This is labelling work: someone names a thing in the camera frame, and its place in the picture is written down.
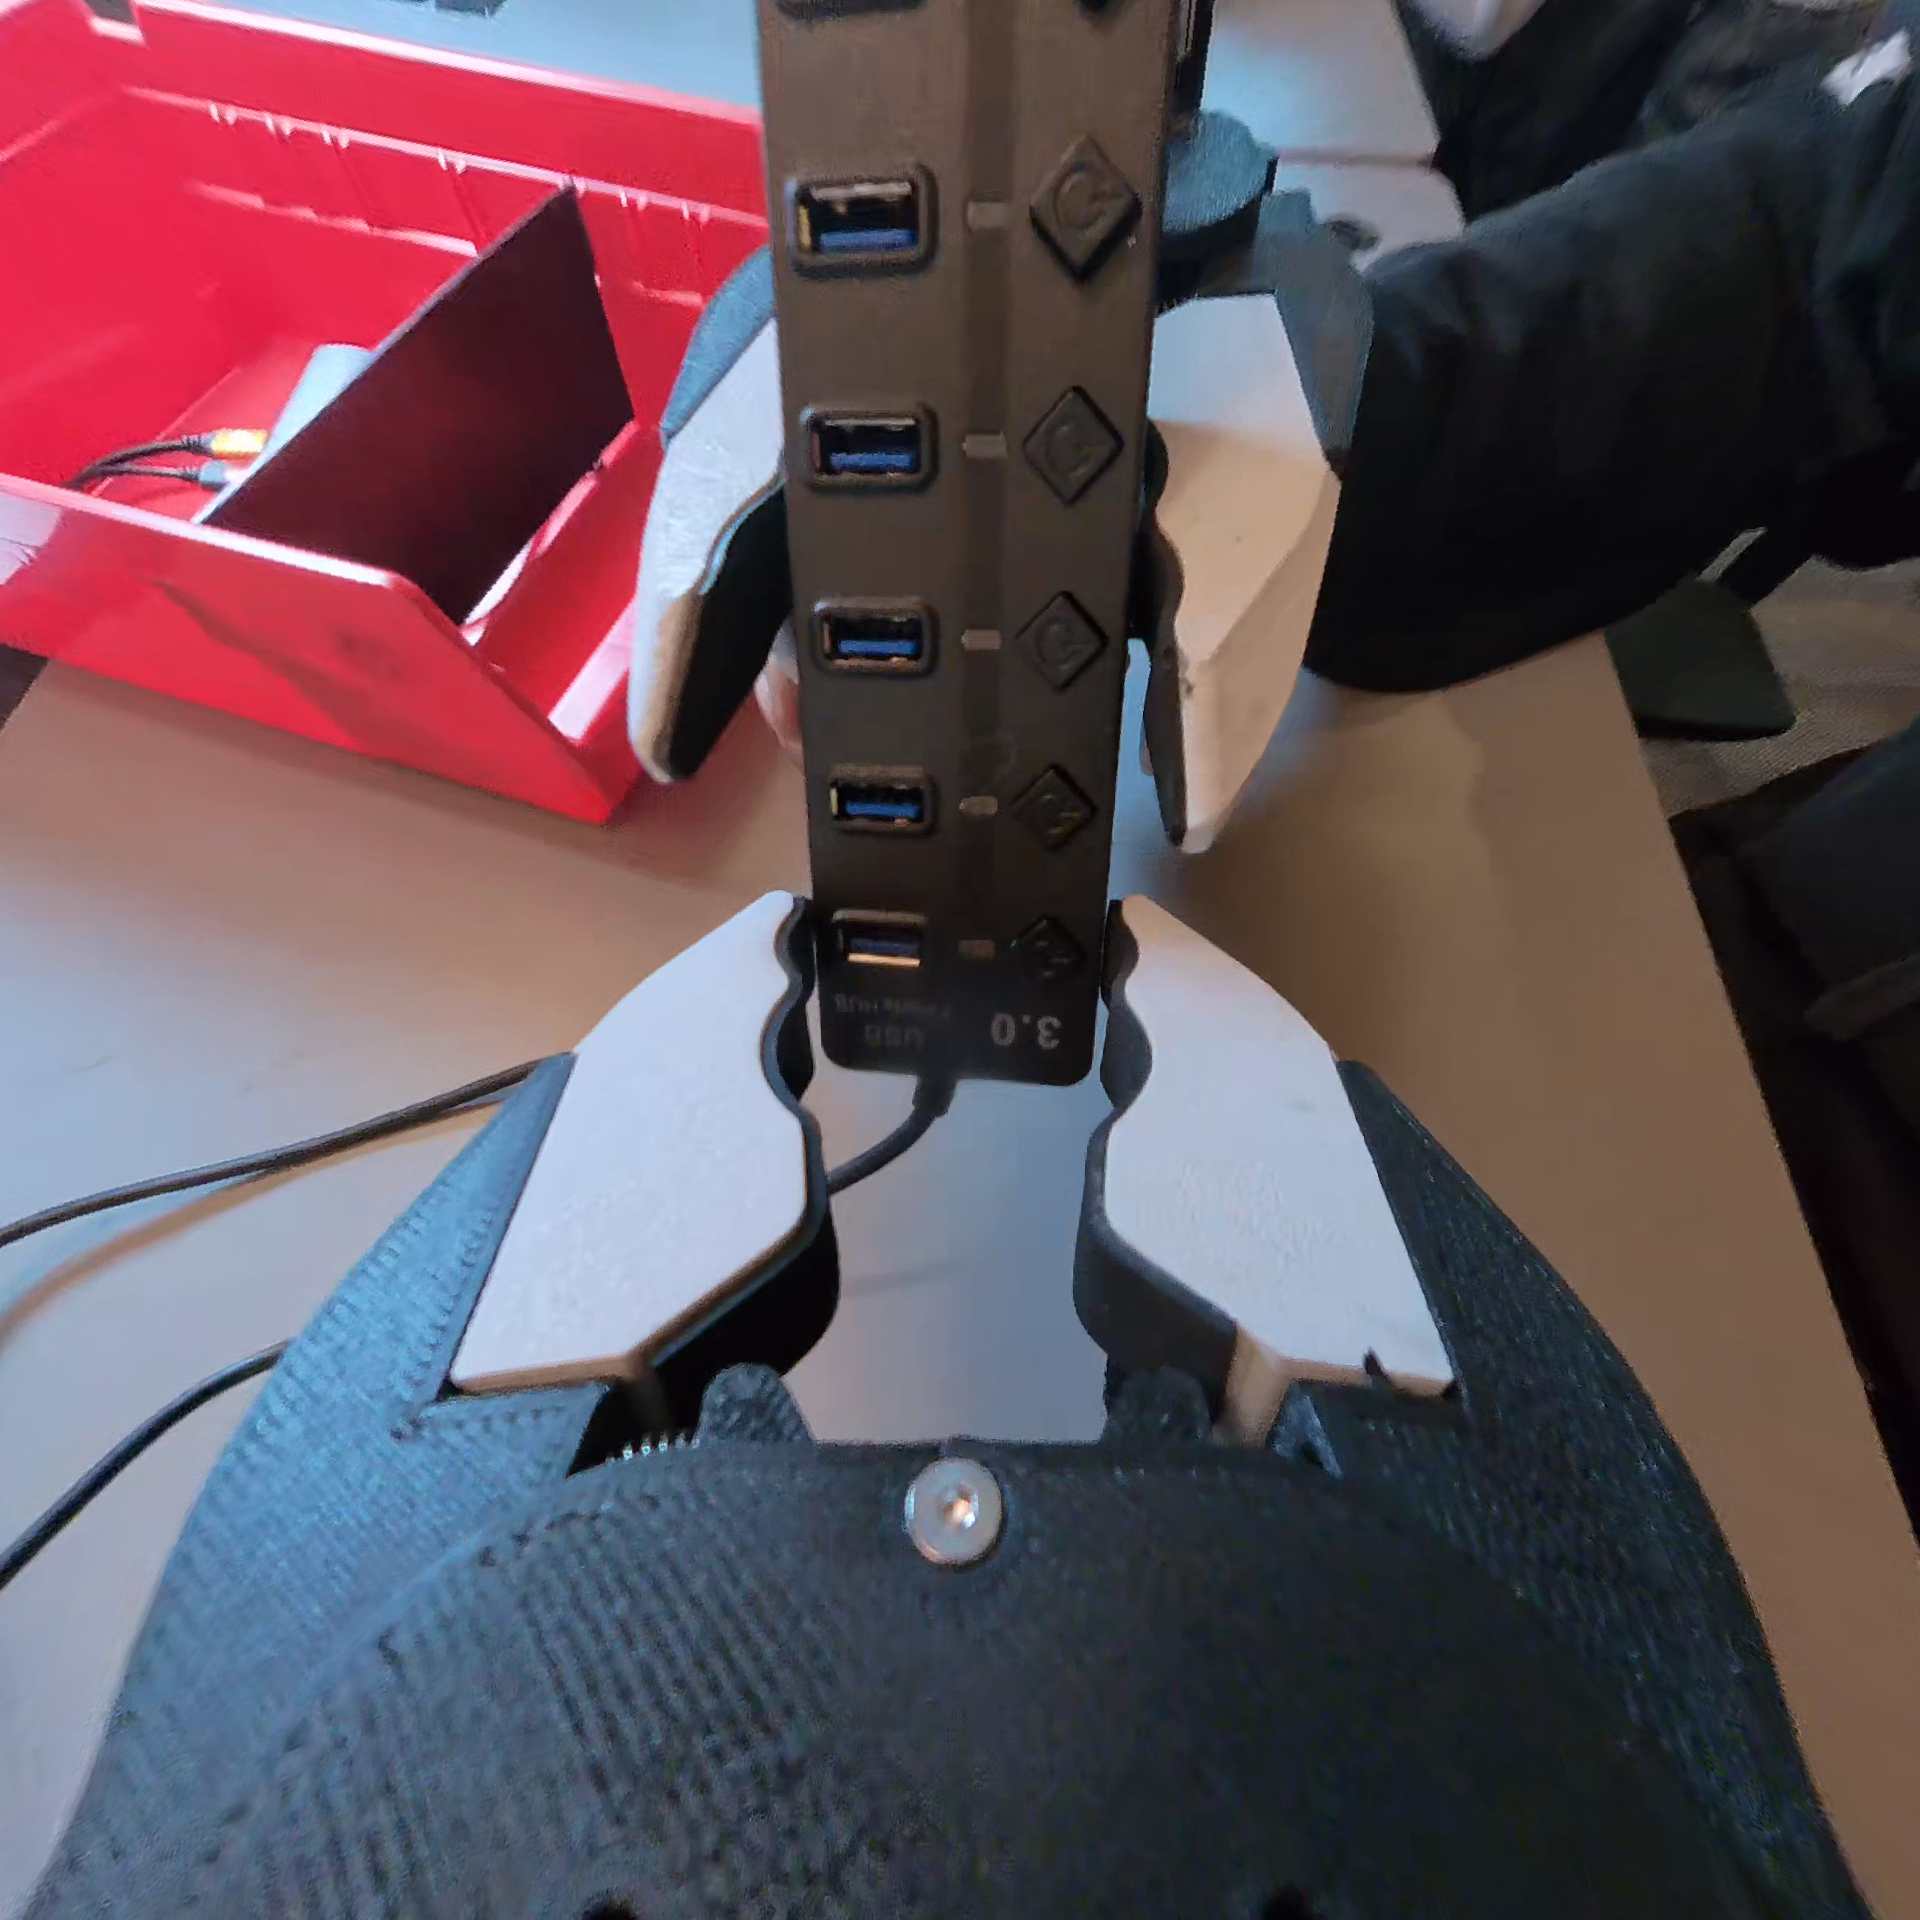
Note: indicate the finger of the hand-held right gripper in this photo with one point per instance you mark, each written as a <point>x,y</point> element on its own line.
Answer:
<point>675,599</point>
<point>1244,569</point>

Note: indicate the person's right forearm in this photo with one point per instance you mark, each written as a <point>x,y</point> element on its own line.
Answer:
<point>1622,376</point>

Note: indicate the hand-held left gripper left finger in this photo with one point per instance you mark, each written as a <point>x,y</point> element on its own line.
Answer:
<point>662,1201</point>

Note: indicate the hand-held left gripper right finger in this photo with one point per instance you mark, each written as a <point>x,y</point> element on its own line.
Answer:
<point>1244,1201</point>

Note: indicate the black divider panel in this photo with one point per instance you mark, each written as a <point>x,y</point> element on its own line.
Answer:
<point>451,422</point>

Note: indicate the grey multi-port usb hub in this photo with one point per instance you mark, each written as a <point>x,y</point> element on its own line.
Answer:
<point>960,524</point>

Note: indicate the red plastic bin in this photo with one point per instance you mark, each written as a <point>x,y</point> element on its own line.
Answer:
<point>375,660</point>

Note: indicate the person's right hand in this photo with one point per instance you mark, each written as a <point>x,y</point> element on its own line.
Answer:
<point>778,708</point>

